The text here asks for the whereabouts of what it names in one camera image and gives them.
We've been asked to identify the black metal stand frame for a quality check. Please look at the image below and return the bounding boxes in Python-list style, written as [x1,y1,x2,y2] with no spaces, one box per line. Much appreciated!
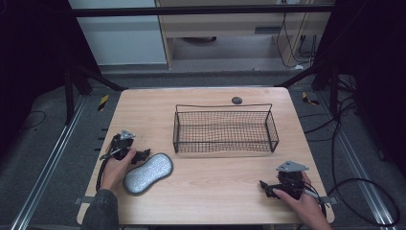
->
[62,57,129,127]
[274,54,340,120]

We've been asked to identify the grey oval sponge pad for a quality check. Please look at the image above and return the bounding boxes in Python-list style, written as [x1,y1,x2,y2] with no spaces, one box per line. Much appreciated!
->
[123,152,174,196]

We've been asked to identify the black horizontal crossbar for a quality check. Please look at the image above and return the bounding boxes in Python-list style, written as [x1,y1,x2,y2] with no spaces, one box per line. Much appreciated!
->
[70,4,336,17]

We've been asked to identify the black hanging cables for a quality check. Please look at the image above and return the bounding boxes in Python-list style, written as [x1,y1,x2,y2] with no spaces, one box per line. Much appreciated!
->
[275,12,320,69]

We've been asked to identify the left hand-held gripper cable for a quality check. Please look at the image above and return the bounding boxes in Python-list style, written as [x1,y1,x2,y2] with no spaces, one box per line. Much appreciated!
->
[95,149,114,193]

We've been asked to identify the person's right hand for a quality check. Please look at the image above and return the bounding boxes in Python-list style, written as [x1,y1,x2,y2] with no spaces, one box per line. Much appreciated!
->
[271,171,333,230]

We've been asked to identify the black wire basket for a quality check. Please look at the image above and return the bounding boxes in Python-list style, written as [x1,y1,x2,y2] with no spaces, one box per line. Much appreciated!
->
[171,103,281,154]

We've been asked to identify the person's left hand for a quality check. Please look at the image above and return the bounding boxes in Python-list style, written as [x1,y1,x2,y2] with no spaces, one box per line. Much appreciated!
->
[100,149,138,194]

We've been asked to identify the white cabinet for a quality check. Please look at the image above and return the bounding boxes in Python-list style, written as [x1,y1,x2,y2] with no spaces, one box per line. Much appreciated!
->
[67,0,169,67]

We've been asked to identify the hand-held gripper cable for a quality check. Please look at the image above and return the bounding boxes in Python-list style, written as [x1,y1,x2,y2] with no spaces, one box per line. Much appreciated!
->
[95,149,114,193]
[302,181,329,219]

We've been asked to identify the right hand-held gripper cable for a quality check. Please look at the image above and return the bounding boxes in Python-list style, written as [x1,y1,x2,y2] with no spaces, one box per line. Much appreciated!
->
[302,181,329,219]

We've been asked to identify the thick black floor cable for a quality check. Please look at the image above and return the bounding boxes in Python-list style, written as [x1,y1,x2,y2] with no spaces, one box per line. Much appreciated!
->
[327,95,402,228]

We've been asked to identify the aluminium floor rail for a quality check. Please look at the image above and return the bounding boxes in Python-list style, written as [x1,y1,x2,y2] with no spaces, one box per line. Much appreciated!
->
[314,92,396,230]
[9,95,88,230]

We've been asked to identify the black yellow striped tape marker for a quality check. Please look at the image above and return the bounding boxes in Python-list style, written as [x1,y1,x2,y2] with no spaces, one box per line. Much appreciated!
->
[301,91,320,106]
[97,94,110,113]

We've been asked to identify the thin black floor cable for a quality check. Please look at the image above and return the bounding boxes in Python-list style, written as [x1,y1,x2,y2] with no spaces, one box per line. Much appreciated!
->
[19,109,48,130]

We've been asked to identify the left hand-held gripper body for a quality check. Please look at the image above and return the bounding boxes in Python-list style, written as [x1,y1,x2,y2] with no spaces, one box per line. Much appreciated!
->
[107,128,137,161]

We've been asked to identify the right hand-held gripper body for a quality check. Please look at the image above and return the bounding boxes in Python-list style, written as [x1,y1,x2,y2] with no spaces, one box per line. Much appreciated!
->
[275,160,310,201]

